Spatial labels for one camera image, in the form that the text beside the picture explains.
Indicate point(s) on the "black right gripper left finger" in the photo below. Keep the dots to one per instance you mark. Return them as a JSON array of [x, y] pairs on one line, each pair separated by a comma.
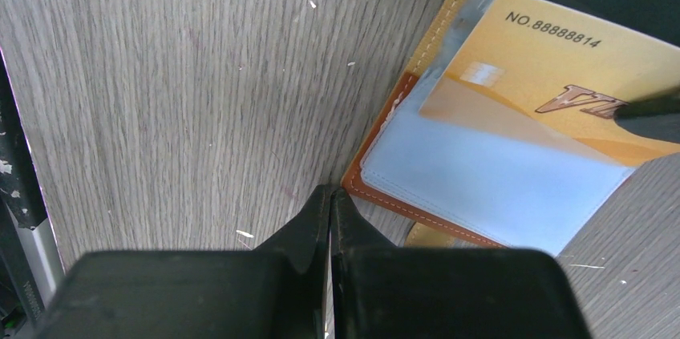
[[276, 290]]

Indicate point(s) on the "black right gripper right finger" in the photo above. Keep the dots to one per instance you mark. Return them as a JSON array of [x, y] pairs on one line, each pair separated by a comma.
[[382, 290]]

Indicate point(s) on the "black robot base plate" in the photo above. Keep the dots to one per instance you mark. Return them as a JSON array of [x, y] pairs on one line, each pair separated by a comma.
[[31, 268]]

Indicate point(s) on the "brown leather card holder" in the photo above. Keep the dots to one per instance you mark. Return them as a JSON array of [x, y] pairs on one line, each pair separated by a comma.
[[455, 181]]

